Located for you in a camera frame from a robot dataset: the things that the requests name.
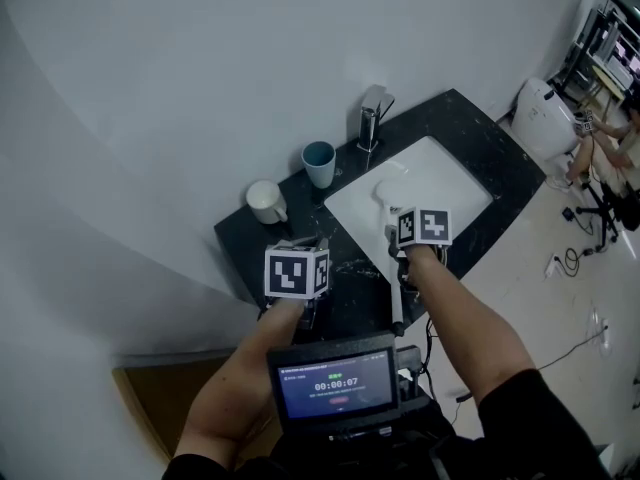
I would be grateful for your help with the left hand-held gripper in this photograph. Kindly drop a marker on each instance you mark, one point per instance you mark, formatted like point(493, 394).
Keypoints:
point(290, 273)

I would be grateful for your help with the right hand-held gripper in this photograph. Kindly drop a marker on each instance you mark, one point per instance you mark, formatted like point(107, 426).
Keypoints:
point(430, 225)

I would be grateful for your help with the person's right forearm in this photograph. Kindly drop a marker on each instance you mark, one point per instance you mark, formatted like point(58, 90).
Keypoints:
point(465, 318)

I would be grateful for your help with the person's left forearm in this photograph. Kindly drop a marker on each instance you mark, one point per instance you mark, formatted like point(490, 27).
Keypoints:
point(235, 368)

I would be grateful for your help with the white sink basin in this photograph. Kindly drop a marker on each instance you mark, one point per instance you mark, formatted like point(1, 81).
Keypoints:
point(435, 178)

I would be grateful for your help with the white ceramic mug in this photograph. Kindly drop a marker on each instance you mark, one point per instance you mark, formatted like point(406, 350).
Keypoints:
point(262, 203)

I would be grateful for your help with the black marble vanity counter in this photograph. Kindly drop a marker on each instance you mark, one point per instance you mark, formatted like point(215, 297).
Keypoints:
point(475, 133)

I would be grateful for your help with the teal plastic cup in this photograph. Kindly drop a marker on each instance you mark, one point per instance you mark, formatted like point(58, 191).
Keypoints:
point(320, 173)

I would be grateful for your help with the chrome faucet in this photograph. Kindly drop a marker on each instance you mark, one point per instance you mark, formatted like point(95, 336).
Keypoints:
point(369, 123)

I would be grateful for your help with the black chest-mounted monitor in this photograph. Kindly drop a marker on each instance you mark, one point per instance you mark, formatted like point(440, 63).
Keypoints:
point(335, 388)

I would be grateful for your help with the small black box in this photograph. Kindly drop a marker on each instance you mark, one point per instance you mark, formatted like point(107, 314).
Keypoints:
point(567, 213)

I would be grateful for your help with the white toilet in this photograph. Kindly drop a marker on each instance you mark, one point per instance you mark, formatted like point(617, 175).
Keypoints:
point(542, 118)

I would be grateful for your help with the black office chair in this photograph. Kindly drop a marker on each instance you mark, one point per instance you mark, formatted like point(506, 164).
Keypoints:
point(607, 213)

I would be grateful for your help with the person's black shirt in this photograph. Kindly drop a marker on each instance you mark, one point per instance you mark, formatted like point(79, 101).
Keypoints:
point(525, 418)

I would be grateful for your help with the metal shelf rack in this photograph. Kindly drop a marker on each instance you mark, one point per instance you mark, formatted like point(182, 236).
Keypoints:
point(600, 33)

